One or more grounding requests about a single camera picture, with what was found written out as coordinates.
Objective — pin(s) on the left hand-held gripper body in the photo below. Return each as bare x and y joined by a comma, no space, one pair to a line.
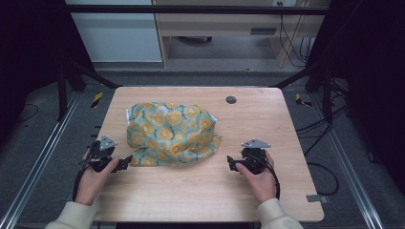
101,152

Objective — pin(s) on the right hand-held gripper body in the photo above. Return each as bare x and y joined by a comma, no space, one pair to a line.
254,157

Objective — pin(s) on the green cloth with orange circles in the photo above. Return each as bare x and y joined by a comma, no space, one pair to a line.
172,133

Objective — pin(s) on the person's right hand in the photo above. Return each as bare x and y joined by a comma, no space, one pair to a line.
261,184

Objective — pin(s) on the person's left hand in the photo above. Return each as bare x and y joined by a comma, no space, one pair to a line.
92,186

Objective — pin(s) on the grey round table grommet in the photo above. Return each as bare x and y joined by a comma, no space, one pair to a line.
231,99

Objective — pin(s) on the grey tape piece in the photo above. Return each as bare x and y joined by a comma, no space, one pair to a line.
316,198

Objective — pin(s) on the white cabinet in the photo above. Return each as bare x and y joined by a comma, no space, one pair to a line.
117,38

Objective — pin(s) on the black curtain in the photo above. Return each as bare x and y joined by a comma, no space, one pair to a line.
369,79
28,57

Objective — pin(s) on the light wooden desk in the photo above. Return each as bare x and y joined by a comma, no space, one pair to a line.
223,24

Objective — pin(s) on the aluminium floor rail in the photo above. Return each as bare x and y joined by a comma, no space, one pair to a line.
41,159
350,165

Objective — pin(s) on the black metal frame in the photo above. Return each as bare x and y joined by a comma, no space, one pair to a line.
191,9

